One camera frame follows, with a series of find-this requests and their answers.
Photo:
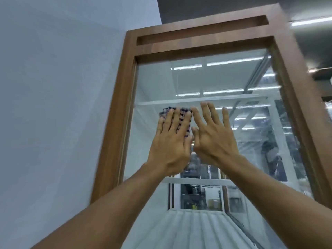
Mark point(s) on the blue white checkered cloth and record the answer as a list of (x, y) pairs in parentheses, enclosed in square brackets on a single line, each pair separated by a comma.
[(166, 112)]

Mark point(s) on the person's left forearm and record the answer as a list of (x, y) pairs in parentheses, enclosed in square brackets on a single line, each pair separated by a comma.
[(103, 210)]

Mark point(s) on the wooden glass display cabinet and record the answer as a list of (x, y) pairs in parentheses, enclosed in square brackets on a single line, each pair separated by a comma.
[(295, 101)]

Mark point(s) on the person's left hand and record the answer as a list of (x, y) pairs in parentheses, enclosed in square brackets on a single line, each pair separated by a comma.
[(168, 150)]

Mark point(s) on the person's right hand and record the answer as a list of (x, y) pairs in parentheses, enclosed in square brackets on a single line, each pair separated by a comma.
[(215, 142)]

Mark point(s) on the person's right forearm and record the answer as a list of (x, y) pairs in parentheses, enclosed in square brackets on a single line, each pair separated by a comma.
[(280, 199)]

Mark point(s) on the ceiling light tube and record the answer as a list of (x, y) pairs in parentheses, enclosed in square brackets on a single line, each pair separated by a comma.
[(311, 21)]

